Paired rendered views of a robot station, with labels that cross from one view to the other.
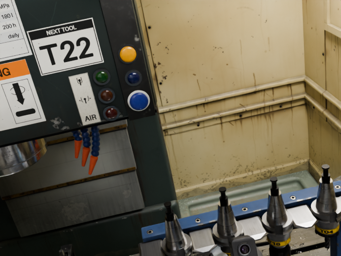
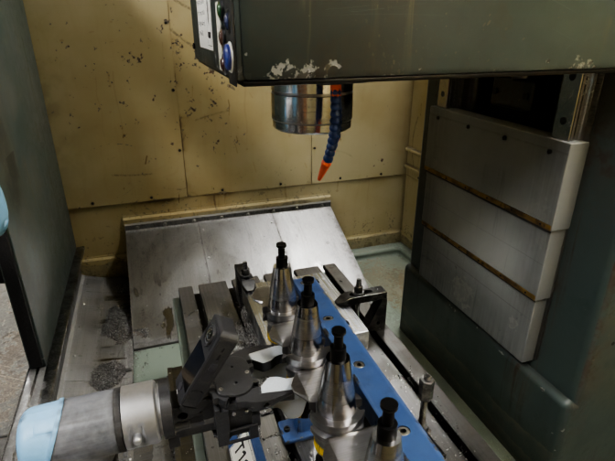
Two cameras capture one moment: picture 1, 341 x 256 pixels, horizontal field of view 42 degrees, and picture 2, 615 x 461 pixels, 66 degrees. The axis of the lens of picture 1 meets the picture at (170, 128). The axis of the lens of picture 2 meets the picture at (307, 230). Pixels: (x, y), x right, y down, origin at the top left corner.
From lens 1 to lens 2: 0.86 m
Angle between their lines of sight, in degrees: 67
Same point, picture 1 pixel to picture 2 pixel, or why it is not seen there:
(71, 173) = (475, 244)
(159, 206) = (544, 383)
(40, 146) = (309, 121)
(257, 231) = (309, 385)
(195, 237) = not seen: hidden behind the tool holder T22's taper
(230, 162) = not seen: outside the picture
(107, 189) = (497, 297)
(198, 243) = (286, 326)
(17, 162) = (280, 120)
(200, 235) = not seen: hidden behind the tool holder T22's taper
